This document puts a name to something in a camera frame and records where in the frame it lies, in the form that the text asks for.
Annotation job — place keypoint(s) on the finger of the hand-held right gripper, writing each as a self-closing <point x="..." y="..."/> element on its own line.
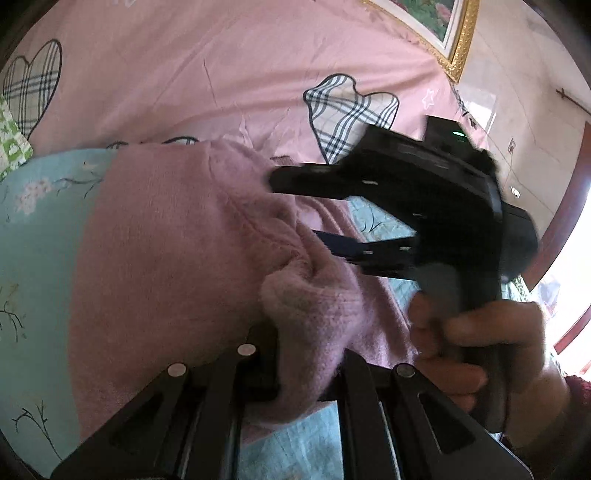
<point x="364" y="251"/>
<point x="309" y="181"/>

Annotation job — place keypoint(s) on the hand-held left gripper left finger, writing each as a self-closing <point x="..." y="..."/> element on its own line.
<point x="217" y="392"/>

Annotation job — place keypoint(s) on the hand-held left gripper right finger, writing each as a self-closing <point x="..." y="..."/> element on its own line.
<point x="369" y="397"/>

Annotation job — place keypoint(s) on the mauve knit sweater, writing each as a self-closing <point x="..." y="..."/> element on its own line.
<point x="175" y="240"/>

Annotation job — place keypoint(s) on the person's right forearm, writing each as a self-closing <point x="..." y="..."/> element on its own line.
<point x="563" y="438"/>

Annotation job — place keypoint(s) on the person's right hand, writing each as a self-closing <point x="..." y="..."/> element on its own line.
<point x="517" y="341"/>

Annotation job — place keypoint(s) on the pink duvet with plaid hearts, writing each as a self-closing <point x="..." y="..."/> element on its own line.
<point x="194" y="69"/>

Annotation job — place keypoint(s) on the curtain rod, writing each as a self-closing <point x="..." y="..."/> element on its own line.
<point x="575" y="100"/>

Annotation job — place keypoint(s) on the gold framed floral painting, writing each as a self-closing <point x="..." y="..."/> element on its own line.
<point x="434" y="18"/>

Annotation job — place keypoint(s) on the teal floral bed sheet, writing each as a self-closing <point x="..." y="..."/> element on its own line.
<point x="41" y="258"/>

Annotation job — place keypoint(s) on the green checkered pillow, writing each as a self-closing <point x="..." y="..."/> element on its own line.
<point x="11" y="138"/>

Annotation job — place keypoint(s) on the wall socket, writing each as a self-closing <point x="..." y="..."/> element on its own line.
<point x="511" y="146"/>

